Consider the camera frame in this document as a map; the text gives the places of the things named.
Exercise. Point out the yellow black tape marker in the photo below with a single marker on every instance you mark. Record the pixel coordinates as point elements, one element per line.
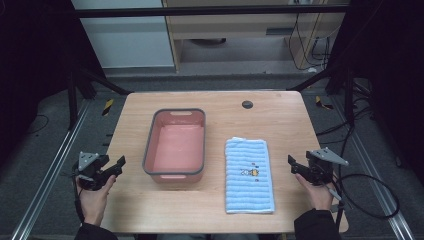
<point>107,107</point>
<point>321,102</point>

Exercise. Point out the light wooden desk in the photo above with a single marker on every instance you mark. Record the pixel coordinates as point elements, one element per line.
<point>233,26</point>

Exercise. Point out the aluminium floor rail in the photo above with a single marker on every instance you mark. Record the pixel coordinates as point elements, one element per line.
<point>376,186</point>
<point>50,170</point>

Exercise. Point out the person's right hand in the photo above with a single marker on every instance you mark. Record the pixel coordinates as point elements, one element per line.
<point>318,195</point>

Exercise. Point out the round black table grommet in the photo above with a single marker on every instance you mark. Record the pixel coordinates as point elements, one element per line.
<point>247,104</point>

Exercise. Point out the black horizontal frame bar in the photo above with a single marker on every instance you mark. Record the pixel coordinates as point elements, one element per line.
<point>200,11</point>

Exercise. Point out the person's left hand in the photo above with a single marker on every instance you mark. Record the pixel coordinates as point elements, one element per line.
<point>95,201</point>

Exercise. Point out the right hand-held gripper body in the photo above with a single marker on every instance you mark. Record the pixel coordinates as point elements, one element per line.
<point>321,165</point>

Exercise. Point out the pink basin with grey rim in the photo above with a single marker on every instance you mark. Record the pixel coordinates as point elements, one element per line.
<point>176,146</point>

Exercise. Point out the black metal stand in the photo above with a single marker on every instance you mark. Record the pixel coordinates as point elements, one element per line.
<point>71,100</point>
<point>348,96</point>

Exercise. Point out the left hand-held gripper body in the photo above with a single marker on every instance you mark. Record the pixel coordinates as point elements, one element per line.
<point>90,166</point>

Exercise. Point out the blue striped towel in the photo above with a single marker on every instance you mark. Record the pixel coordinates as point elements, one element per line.
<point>248,186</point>

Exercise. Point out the white cabinet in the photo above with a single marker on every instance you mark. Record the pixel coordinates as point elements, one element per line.
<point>126,36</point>

